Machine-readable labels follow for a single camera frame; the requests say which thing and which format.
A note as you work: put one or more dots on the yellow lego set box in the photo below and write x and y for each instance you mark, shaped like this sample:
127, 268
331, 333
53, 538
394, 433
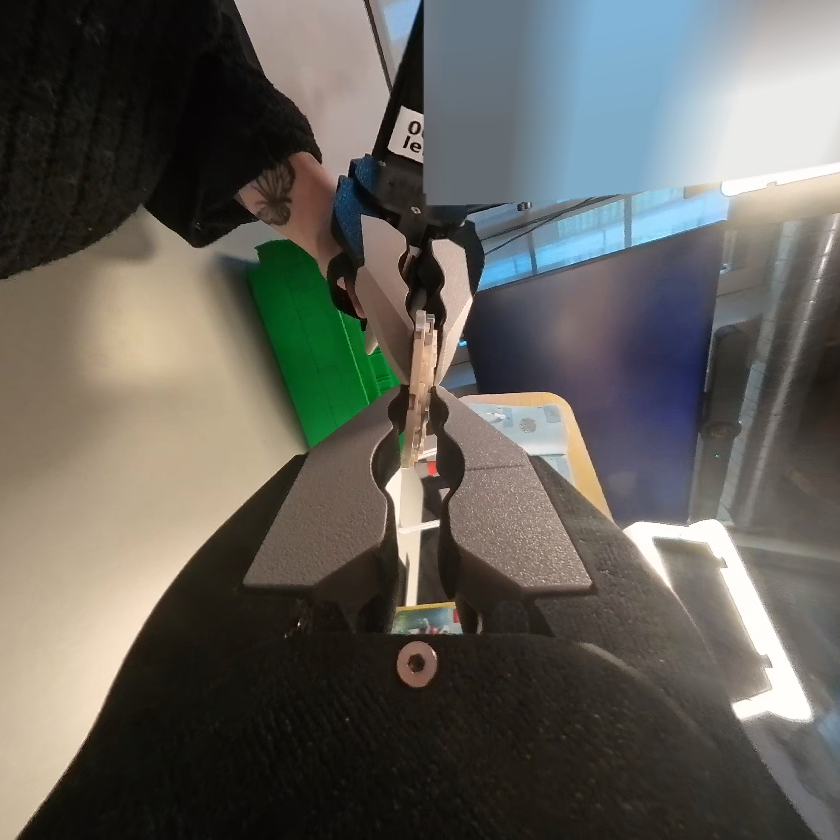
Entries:
426, 620

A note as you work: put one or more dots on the person's left hand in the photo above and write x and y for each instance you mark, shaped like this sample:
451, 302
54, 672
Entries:
318, 216

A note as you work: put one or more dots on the white light panel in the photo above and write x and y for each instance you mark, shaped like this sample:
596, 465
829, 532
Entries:
676, 530

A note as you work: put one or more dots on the blue instruction booklet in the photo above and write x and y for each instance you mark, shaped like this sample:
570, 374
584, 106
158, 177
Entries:
518, 426

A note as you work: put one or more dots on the green plastic bin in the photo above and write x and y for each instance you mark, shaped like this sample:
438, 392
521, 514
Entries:
308, 341

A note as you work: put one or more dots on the large paned window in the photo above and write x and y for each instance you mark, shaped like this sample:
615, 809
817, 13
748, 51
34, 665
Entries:
577, 229

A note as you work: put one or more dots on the white round lego plate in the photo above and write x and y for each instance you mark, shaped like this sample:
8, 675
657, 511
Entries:
423, 367

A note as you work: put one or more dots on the large dark monitor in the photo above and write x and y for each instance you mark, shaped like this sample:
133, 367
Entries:
590, 367

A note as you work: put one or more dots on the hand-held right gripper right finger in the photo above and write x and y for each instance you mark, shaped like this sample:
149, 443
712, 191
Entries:
525, 525

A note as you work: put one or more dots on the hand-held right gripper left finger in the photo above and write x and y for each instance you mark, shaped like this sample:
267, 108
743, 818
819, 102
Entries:
315, 525

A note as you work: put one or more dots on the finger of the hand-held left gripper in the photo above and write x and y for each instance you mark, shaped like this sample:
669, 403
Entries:
384, 295
459, 295

